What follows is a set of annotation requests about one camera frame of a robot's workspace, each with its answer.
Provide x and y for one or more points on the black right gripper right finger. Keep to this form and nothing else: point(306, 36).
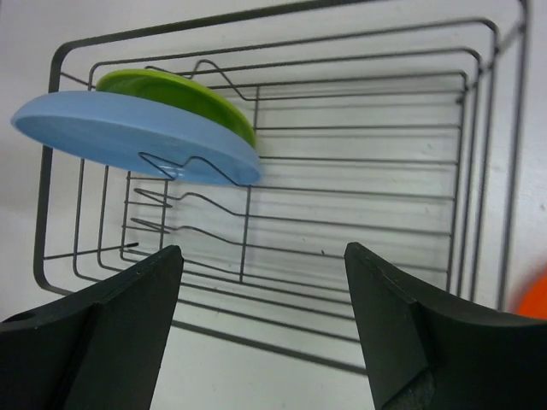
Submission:
point(427, 349)

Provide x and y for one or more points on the orange plate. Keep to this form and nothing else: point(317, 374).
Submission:
point(532, 302)

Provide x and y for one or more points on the grey wire dish rack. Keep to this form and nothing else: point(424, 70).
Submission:
point(396, 124)

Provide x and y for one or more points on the green plate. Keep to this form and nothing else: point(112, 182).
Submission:
point(179, 92)

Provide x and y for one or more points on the blue plate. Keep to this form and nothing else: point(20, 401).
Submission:
point(139, 135)

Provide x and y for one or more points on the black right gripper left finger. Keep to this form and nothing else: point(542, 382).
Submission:
point(97, 348)

